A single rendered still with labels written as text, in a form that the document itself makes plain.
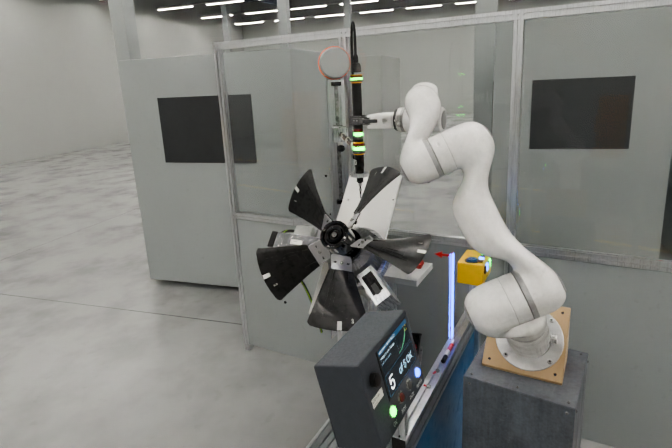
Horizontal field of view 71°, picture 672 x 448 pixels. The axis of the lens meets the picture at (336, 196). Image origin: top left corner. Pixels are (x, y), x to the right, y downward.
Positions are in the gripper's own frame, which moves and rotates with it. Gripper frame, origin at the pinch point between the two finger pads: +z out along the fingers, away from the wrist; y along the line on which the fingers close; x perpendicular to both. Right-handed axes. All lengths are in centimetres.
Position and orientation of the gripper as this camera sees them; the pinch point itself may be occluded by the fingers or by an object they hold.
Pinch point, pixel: (358, 119)
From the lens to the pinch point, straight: 174.0
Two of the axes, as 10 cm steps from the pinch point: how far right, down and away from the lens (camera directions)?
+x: -0.5, -9.7, -2.3
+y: 4.8, -2.3, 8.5
